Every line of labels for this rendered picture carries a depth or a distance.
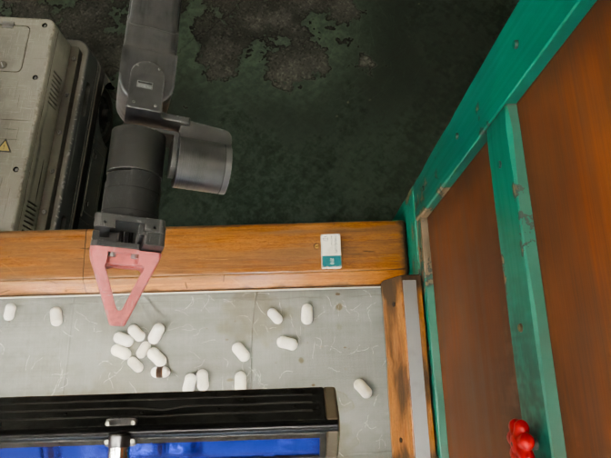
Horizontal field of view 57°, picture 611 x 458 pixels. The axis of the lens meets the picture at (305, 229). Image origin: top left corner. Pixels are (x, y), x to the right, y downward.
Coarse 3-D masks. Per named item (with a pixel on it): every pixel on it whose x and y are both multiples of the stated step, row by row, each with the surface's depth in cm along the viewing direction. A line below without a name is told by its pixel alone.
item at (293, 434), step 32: (0, 416) 63; (32, 416) 63; (64, 416) 63; (96, 416) 63; (128, 416) 63; (160, 416) 63; (192, 416) 62; (224, 416) 62; (256, 416) 62; (288, 416) 62; (320, 416) 62; (0, 448) 62; (32, 448) 62; (64, 448) 62; (96, 448) 62; (160, 448) 63; (192, 448) 63; (224, 448) 63; (256, 448) 64; (288, 448) 64; (320, 448) 64
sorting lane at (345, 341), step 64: (0, 320) 100; (64, 320) 101; (128, 320) 101; (192, 320) 101; (256, 320) 101; (320, 320) 101; (0, 384) 98; (64, 384) 98; (128, 384) 98; (256, 384) 98; (320, 384) 98; (384, 384) 98; (384, 448) 95
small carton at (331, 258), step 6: (324, 234) 100; (330, 234) 100; (336, 234) 100; (324, 240) 100; (330, 240) 100; (336, 240) 100; (324, 246) 100; (330, 246) 100; (336, 246) 100; (324, 252) 100; (330, 252) 100; (336, 252) 100; (324, 258) 99; (330, 258) 99; (336, 258) 99; (324, 264) 99; (330, 264) 99; (336, 264) 99
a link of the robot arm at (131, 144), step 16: (128, 128) 58; (144, 128) 58; (112, 144) 58; (128, 144) 57; (144, 144) 57; (160, 144) 59; (176, 144) 60; (112, 160) 57; (128, 160) 57; (144, 160) 57; (160, 160) 59; (176, 160) 59; (160, 176) 59
